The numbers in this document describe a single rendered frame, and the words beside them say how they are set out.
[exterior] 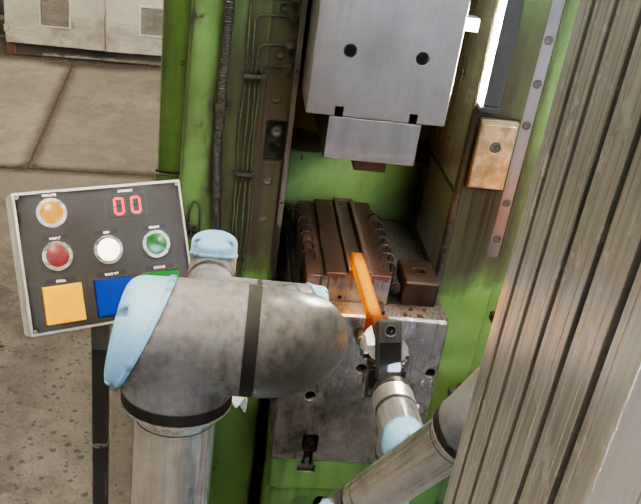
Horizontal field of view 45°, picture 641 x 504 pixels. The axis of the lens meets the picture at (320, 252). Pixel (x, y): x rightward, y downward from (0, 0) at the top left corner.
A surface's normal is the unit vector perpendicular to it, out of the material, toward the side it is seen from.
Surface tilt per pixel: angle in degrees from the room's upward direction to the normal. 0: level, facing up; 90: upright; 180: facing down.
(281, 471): 90
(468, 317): 90
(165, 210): 60
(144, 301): 27
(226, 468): 90
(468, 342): 90
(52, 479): 0
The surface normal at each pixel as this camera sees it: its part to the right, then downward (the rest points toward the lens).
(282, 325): 0.37, -0.37
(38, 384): 0.13, -0.88
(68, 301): 0.48, -0.04
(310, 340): 0.70, -0.04
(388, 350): 0.14, -0.02
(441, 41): 0.07, 0.47
